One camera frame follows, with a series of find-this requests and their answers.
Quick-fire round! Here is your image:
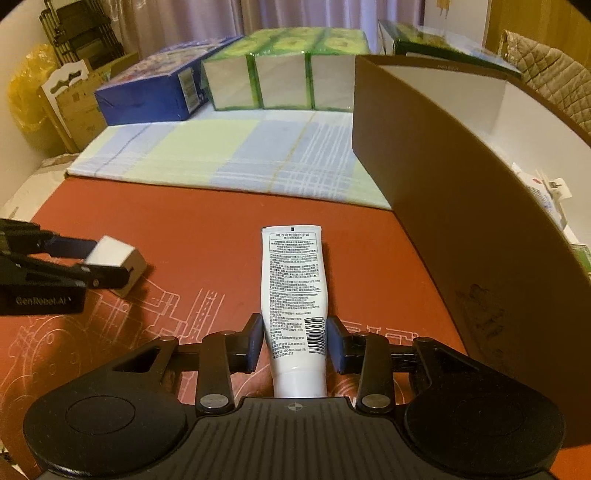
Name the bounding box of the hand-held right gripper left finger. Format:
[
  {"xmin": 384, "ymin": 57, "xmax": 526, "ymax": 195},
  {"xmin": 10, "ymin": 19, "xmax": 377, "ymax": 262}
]
[{"xmin": 113, "ymin": 313, "xmax": 265, "ymax": 415}]

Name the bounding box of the bundle of green tissue packets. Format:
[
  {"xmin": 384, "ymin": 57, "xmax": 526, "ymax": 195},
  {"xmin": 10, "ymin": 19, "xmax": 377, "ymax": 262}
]
[{"xmin": 199, "ymin": 28, "xmax": 370, "ymax": 112}]

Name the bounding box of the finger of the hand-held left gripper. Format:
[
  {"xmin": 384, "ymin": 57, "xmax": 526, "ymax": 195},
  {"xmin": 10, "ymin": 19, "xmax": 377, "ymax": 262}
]
[
  {"xmin": 0, "ymin": 219, "xmax": 99, "ymax": 259},
  {"xmin": 0, "ymin": 254, "xmax": 130, "ymax": 291}
]

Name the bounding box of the plaid folded cloth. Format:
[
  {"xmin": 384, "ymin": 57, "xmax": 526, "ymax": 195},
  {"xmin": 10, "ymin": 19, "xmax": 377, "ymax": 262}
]
[{"xmin": 66, "ymin": 111, "xmax": 393, "ymax": 210}]

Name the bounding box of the blue printed box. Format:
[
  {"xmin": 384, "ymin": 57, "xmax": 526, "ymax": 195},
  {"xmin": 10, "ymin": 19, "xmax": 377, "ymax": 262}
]
[{"xmin": 93, "ymin": 36, "xmax": 245, "ymax": 126}]

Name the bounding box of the white smart plug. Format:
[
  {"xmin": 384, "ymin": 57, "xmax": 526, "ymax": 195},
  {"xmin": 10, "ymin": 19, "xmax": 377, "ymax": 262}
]
[{"xmin": 545, "ymin": 178, "xmax": 573, "ymax": 229}]

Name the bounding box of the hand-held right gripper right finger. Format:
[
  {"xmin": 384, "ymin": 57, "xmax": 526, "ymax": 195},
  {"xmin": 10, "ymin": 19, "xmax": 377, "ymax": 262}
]
[{"xmin": 325, "ymin": 315, "xmax": 474, "ymax": 411}]

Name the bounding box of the white cutout cardboard piece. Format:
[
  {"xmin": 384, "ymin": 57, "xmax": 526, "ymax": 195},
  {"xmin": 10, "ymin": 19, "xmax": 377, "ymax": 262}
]
[{"xmin": 41, "ymin": 59, "xmax": 90, "ymax": 100}]

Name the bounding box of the yellow plastic bag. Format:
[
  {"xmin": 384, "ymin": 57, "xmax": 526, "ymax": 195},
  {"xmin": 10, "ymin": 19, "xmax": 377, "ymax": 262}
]
[{"xmin": 7, "ymin": 44, "xmax": 61, "ymax": 160}]

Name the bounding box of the black folded rack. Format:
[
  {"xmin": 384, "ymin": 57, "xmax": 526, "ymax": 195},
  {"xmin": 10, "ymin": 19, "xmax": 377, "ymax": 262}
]
[{"xmin": 39, "ymin": 0, "xmax": 125, "ymax": 63}]

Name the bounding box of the brown cardboard box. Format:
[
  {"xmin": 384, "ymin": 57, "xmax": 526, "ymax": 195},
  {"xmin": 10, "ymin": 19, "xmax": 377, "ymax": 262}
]
[{"xmin": 351, "ymin": 54, "xmax": 591, "ymax": 450}]

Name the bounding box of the white square charger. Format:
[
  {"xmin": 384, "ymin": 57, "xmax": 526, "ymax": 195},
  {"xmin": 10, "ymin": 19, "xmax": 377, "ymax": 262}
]
[{"xmin": 85, "ymin": 235, "xmax": 147, "ymax": 298}]

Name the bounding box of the beige quilted cushion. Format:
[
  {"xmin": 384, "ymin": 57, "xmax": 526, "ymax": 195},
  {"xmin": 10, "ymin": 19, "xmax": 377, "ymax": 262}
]
[{"xmin": 501, "ymin": 30, "xmax": 591, "ymax": 144}]

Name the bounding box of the purple curtain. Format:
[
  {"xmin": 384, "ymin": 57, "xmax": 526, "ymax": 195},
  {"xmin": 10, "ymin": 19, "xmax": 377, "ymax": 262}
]
[{"xmin": 115, "ymin": 0, "xmax": 426, "ymax": 56}]

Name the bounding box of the cream embroidered bedsheet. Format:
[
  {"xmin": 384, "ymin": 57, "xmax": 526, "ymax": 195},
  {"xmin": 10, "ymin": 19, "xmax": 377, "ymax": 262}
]
[{"xmin": 0, "ymin": 154, "xmax": 77, "ymax": 217}]

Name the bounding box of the blue white medicine box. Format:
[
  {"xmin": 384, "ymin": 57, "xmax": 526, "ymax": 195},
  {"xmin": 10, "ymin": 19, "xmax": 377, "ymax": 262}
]
[{"xmin": 512, "ymin": 161, "xmax": 552, "ymax": 204}]

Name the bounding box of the green landscape printed box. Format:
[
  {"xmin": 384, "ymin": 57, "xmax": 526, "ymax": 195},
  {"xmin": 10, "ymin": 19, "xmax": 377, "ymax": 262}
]
[{"xmin": 378, "ymin": 18, "xmax": 525, "ymax": 79}]

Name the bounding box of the brown cardboard carton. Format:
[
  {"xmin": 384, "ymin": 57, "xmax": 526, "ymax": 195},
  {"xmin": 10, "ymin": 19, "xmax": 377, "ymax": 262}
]
[{"xmin": 37, "ymin": 51, "xmax": 139, "ymax": 153}]

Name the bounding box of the large white cream tube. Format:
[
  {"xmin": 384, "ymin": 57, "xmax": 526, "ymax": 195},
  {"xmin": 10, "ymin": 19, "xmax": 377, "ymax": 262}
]
[{"xmin": 260, "ymin": 224, "xmax": 329, "ymax": 398}]

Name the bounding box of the wooden door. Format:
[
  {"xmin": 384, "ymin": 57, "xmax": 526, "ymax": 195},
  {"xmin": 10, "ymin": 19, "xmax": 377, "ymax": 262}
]
[{"xmin": 485, "ymin": 0, "xmax": 578, "ymax": 51}]

